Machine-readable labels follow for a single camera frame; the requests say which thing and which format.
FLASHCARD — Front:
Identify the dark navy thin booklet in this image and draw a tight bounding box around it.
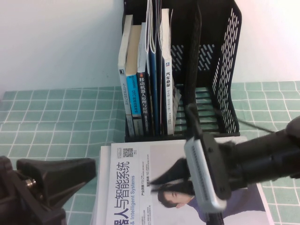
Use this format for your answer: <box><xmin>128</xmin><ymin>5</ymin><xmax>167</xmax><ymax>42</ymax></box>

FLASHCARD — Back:
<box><xmin>154</xmin><ymin>0</ymin><xmax>165</xmax><ymax>136</ymax></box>

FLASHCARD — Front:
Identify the blue cover thin magazine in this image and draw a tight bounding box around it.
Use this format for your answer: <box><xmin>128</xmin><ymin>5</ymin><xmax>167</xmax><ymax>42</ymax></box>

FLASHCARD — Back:
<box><xmin>145</xmin><ymin>0</ymin><xmax>161</xmax><ymax>136</ymax></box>

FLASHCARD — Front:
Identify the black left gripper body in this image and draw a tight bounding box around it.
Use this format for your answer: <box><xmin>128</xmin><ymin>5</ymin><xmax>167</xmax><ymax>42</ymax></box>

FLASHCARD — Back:
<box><xmin>0</xmin><ymin>156</ymin><xmax>68</xmax><ymax>225</ymax></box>

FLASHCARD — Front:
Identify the plain white book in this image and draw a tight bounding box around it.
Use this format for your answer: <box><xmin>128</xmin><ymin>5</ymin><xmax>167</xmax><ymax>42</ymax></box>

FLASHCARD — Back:
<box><xmin>90</xmin><ymin>146</ymin><xmax>113</xmax><ymax>225</ymax></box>

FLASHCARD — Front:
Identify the green checked tablecloth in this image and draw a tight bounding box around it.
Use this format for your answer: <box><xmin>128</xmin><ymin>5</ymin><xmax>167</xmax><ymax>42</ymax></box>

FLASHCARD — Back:
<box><xmin>0</xmin><ymin>81</ymin><xmax>300</xmax><ymax>225</ymax></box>

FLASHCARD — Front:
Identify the grey spine paperback book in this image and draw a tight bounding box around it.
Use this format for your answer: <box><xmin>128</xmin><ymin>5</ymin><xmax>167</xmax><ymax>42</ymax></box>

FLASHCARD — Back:
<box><xmin>118</xmin><ymin>14</ymin><xmax>136</xmax><ymax>138</ymax></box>

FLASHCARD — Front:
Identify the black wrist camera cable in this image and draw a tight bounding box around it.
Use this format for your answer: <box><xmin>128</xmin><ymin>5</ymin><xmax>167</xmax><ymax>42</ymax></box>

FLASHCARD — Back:
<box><xmin>184</xmin><ymin>103</ymin><xmax>206</xmax><ymax>141</ymax></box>

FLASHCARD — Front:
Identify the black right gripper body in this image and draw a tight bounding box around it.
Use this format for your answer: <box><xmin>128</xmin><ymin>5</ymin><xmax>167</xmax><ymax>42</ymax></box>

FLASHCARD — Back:
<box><xmin>219</xmin><ymin>140</ymin><xmax>249</xmax><ymax>191</ymax></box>

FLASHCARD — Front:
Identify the white magazine with man portrait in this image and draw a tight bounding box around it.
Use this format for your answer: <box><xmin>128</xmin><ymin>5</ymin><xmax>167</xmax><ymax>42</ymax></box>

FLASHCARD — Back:
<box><xmin>105</xmin><ymin>138</ymin><xmax>274</xmax><ymax>225</ymax></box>

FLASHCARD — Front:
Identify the black mesh book holder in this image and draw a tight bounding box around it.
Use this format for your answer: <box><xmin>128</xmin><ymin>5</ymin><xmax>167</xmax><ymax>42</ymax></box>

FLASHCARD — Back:
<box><xmin>121</xmin><ymin>0</ymin><xmax>242</xmax><ymax>143</ymax></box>

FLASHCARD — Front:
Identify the light blue spine book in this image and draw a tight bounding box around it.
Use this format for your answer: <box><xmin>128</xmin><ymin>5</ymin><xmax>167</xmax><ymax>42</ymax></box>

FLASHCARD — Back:
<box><xmin>125</xmin><ymin>24</ymin><xmax>145</xmax><ymax>136</ymax></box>

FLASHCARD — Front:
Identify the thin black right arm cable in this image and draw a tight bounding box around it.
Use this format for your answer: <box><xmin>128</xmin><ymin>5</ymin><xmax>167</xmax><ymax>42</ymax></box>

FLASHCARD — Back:
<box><xmin>236</xmin><ymin>118</ymin><xmax>275</xmax><ymax>135</ymax></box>

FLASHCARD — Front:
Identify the white spine car book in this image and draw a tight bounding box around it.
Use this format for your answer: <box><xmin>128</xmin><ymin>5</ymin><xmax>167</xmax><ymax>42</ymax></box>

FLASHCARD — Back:
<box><xmin>160</xmin><ymin>8</ymin><xmax>176</xmax><ymax>136</ymax></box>

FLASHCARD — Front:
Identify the black spine robot book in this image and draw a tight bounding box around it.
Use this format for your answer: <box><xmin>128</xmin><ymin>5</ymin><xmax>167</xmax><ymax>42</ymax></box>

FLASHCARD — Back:
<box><xmin>136</xmin><ymin>22</ymin><xmax>151</xmax><ymax>137</ymax></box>

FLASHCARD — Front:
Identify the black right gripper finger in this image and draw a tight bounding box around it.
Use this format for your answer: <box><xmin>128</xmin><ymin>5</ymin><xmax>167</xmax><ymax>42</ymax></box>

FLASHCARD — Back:
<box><xmin>151</xmin><ymin>183</ymin><xmax>191</xmax><ymax>193</ymax></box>
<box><xmin>150</xmin><ymin>157</ymin><xmax>189</xmax><ymax>186</ymax></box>

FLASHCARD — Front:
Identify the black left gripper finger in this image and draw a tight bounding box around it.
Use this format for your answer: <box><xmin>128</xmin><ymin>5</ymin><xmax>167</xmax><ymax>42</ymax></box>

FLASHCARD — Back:
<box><xmin>16</xmin><ymin>157</ymin><xmax>97</xmax><ymax>210</ymax></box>

